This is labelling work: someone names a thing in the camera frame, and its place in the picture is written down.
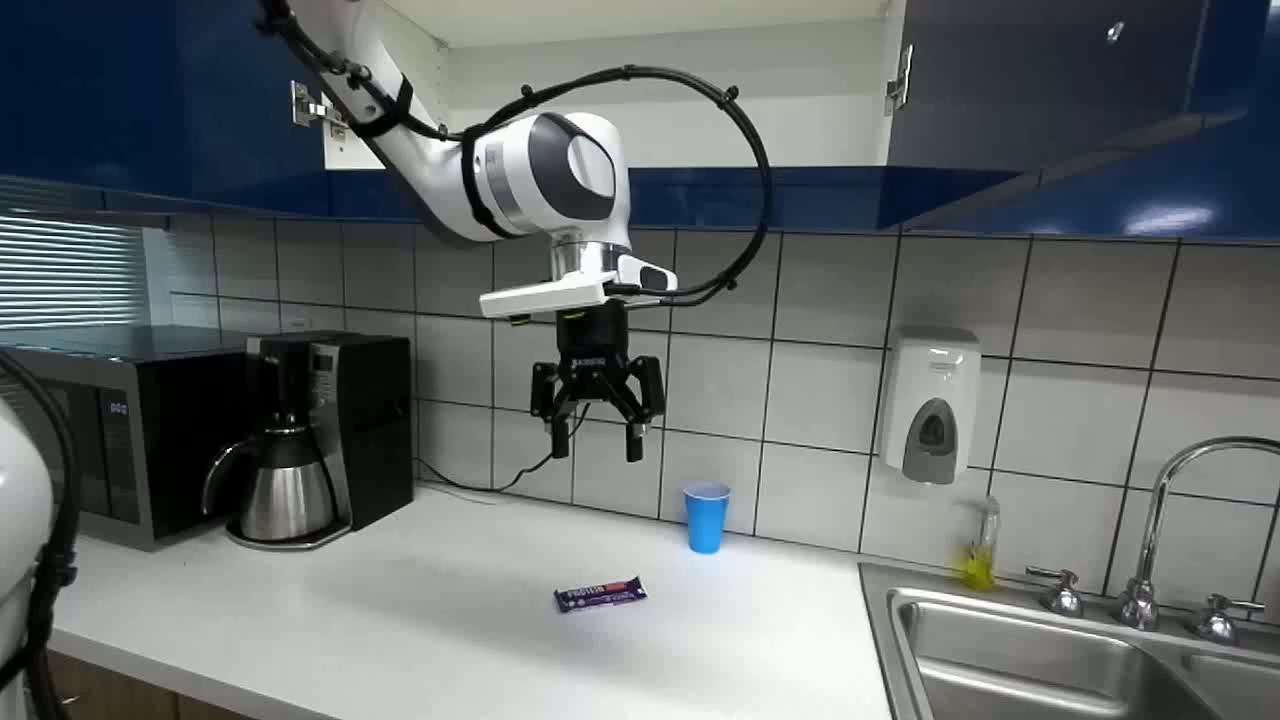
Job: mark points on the metal cabinet hinge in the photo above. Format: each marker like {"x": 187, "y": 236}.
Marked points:
{"x": 310, "y": 105}
{"x": 903, "y": 82}

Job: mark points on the blue plastic cup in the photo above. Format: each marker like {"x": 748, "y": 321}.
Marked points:
{"x": 707, "y": 520}

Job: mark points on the open blue cabinet door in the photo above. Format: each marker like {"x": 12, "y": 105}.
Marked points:
{"x": 1052, "y": 82}

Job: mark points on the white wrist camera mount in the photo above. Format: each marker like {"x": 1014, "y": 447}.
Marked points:
{"x": 561, "y": 291}

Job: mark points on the white wall soap dispenser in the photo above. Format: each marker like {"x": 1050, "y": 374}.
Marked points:
{"x": 930, "y": 406}

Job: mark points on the chrome gooseneck faucet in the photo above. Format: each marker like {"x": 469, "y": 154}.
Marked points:
{"x": 1156, "y": 514}

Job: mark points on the stainless steel double sink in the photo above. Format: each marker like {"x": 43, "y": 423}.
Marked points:
{"x": 1014, "y": 654}

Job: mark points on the yellow dish soap bottle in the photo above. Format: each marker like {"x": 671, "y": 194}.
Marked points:
{"x": 979, "y": 565}

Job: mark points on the black microwave oven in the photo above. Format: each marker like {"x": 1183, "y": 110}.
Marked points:
{"x": 144, "y": 441}

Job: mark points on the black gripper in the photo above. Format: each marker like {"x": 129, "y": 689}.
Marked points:
{"x": 594, "y": 349}

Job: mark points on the black steel coffee maker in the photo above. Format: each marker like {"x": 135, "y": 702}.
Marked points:
{"x": 366, "y": 414}

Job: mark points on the stainless steel coffee carafe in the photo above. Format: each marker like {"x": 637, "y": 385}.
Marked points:
{"x": 283, "y": 495}

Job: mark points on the wooden base cabinet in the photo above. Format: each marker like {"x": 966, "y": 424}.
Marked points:
{"x": 122, "y": 692}

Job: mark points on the purple protein bar packet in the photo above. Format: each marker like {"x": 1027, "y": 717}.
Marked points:
{"x": 601, "y": 593}

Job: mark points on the closed blue wall cabinet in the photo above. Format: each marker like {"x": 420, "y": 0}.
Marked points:
{"x": 144, "y": 95}

